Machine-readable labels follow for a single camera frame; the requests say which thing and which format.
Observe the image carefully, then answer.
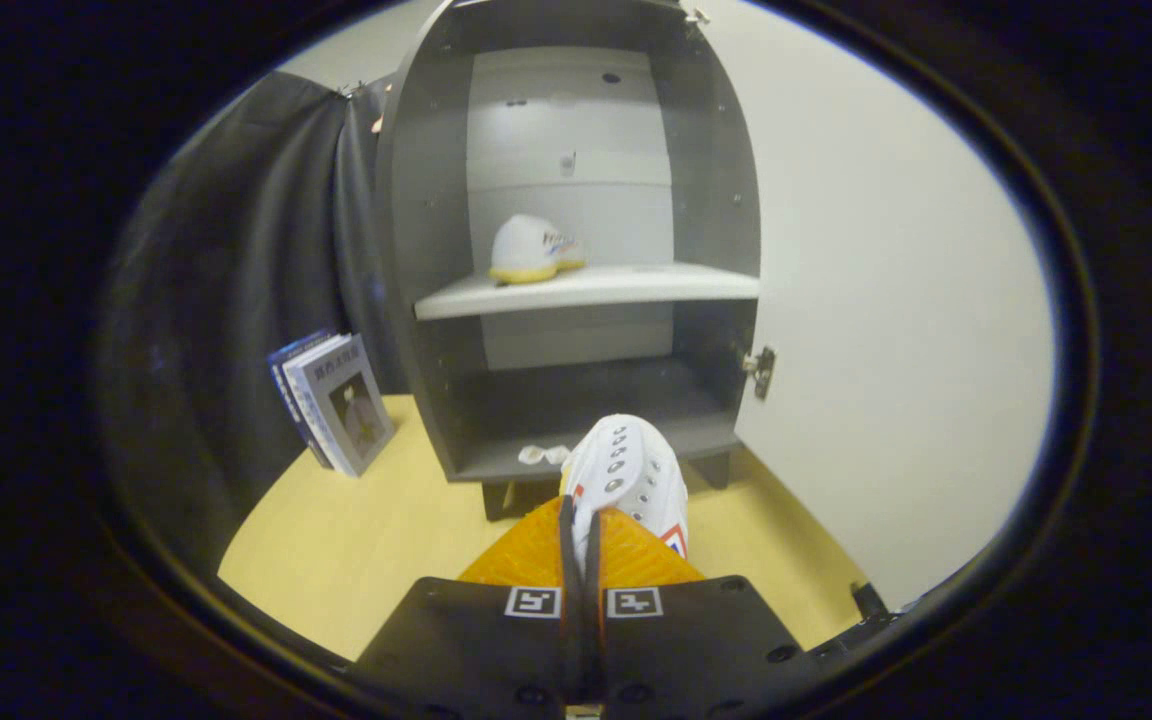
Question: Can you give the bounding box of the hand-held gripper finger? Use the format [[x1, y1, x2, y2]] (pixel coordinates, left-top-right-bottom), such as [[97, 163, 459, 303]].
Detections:
[[351, 497, 578, 720], [584, 508, 817, 720]]

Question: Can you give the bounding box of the metal door hinge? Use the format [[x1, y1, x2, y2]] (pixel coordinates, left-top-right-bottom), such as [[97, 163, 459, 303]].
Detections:
[[741, 345, 778, 402]]

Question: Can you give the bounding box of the white cabinet shelf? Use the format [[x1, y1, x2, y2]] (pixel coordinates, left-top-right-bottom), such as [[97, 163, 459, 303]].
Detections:
[[414, 262, 762, 322]]

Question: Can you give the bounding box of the dark blue book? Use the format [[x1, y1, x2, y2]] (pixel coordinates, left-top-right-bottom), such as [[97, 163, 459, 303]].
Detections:
[[268, 330, 337, 469]]

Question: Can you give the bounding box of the white shoe cabinet door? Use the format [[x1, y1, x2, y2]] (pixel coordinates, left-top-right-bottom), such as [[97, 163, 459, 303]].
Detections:
[[681, 0, 1057, 613]]

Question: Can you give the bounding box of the white shoe yellow sole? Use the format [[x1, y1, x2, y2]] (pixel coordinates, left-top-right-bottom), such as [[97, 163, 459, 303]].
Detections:
[[488, 213, 588, 286]]

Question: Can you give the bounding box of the white shoe with eyelets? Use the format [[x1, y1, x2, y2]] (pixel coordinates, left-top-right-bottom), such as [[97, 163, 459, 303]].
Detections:
[[560, 413, 690, 579]]

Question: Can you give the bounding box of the grey cover book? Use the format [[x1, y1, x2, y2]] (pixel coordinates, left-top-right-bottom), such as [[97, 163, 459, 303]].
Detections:
[[291, 335, 396, 479]]

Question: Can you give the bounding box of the black backdrop cloth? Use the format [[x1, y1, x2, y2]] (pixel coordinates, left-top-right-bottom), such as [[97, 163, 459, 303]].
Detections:
[[101, 70, 409, 576]]

